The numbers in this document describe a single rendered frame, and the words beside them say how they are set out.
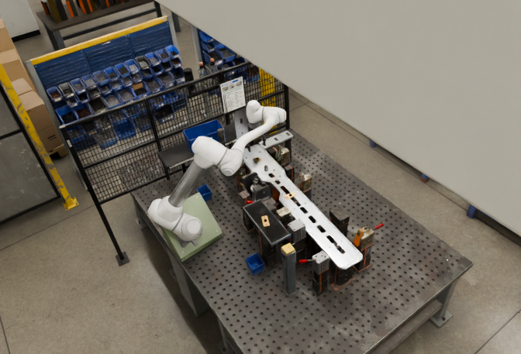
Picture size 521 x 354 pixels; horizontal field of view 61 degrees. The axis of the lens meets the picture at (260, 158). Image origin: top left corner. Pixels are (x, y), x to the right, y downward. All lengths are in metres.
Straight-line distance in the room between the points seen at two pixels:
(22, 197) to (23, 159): 0.45
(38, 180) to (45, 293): 1.12
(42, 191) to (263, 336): 2.92
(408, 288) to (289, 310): 0.80
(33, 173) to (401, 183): 3.70
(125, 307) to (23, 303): 0.92
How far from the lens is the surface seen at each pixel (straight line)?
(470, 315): 4.02
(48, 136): 5.69
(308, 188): 3.34
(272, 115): 3.10
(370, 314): 3.03
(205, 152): 2.72
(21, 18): 9.26
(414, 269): 3.27
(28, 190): 4.94
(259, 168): 3.44
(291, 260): 2.75
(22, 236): 5.08
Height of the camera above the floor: 3.31
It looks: 41 degrees down
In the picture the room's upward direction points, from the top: 5 degrees counter-clockwise
